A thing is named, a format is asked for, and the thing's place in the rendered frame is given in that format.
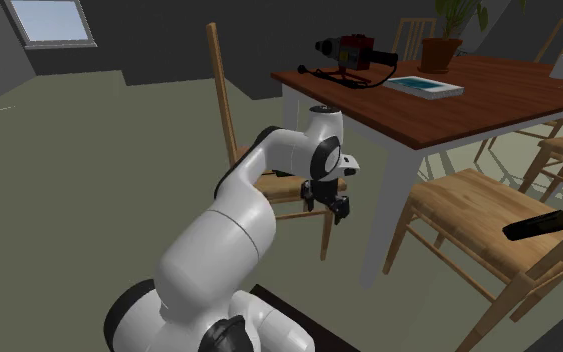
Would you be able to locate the window with grey frame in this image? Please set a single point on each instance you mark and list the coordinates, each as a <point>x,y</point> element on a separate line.
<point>49,22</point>

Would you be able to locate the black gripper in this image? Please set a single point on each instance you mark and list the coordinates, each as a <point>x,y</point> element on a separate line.
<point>323,189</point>

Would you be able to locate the potted plant in brown pot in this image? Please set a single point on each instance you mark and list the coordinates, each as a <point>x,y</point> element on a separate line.
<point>439,53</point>

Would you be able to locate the dark robot stand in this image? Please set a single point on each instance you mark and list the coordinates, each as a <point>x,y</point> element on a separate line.
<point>305,322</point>

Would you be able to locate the wooden chair with wide seat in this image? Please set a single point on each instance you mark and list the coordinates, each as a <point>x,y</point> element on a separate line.
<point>476,209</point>

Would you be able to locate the red and black power tool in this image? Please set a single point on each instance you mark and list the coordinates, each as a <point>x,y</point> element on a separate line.
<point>354,51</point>

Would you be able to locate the white and teal book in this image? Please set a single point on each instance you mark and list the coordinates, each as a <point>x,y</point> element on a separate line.
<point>425,86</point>

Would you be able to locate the wooden chair with tall post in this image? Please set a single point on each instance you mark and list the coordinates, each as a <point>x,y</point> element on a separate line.
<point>225,107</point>

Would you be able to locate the black long tool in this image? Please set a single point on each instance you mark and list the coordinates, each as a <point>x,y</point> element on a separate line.
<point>537,226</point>

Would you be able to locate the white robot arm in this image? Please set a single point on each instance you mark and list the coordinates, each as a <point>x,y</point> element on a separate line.
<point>242,214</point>

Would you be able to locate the brown table with white legs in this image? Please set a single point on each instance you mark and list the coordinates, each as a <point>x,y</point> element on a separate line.
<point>486,105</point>

